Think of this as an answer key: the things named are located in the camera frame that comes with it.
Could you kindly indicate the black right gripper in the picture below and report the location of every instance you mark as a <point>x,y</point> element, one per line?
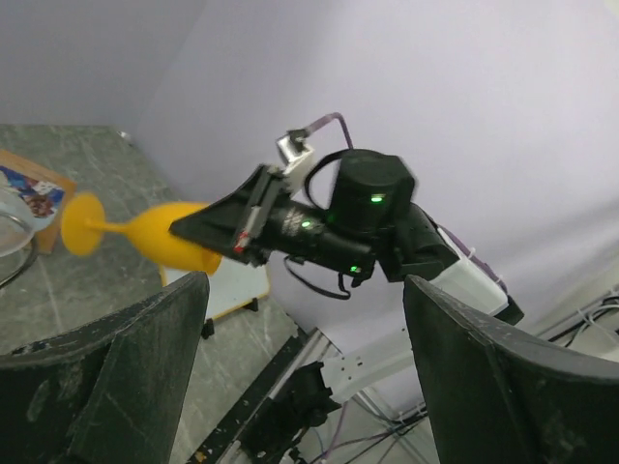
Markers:
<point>260,217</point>

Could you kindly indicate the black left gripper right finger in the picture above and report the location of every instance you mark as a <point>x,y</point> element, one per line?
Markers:
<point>496,394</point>

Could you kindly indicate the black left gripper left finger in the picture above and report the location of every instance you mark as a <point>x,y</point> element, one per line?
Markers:
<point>111,391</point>

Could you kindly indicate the orange plastic wine glass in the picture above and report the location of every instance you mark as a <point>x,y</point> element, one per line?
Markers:
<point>83,225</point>

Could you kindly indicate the clear wine glass back right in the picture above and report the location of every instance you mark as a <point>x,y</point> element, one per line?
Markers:
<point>18,230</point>

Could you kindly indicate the wooden picture coaster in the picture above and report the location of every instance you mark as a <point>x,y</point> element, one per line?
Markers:
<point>44,191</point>

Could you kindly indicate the small whiteboard yellow frame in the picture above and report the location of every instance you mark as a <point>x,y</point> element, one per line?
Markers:
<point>233,286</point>

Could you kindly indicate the aluminium rail front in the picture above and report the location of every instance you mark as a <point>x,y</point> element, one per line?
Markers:
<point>285,401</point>

